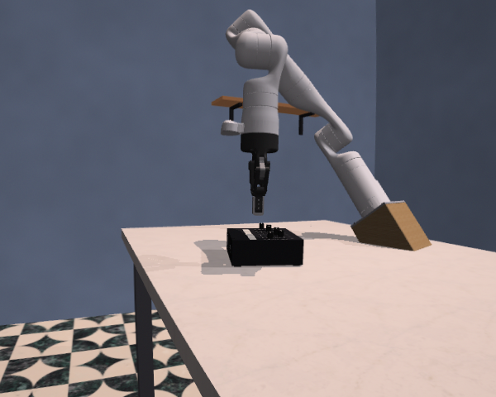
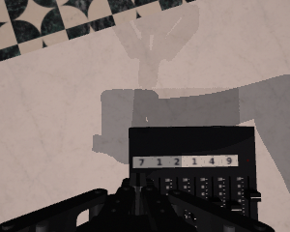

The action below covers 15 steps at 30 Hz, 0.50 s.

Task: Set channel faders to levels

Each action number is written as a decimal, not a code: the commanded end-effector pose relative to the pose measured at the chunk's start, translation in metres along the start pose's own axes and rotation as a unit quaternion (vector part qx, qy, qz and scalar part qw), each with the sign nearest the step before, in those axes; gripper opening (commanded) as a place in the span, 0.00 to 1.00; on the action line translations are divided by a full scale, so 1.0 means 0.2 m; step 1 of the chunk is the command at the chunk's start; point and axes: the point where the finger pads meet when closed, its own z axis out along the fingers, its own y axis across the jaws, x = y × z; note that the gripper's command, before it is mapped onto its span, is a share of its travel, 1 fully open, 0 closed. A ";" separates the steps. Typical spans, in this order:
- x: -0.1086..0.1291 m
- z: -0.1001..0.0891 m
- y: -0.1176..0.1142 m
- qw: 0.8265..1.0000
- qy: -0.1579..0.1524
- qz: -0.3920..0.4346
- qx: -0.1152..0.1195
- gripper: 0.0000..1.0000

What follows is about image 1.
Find black lighting desk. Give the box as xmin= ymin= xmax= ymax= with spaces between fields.
xmin=227 ymin=223 xmax=304 ymax=267

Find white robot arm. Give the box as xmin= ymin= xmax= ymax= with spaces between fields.
xmin=221 ymin=10 xmax=390 ymax=217

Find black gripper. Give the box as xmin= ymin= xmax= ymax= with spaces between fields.
xmin=241 ymin=132 xmax=279 ymax=216

